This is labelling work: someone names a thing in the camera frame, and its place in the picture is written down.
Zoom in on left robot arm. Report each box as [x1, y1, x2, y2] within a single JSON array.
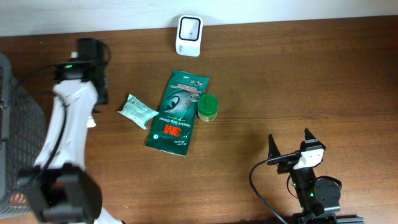
[[17, 38, 120, 224]]

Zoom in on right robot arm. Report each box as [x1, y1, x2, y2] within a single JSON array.
[[267, 129, 364, 224]]

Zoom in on white barcode scanner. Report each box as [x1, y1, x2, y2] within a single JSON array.
[[175, 15, 203, 57]]

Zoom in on green lid small jar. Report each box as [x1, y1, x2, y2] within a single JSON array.
[[198, 95, 219, 122]]

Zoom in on teal tissue packet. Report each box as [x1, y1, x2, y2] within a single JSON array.
[[118, 94, 159, 129]]

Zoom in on green 3M gloves packet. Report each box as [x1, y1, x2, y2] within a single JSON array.
[[146, 71, 210, 157]]

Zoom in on grey plastic mesh basket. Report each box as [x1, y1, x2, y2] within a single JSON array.
[[1, 54, 46, 219]]

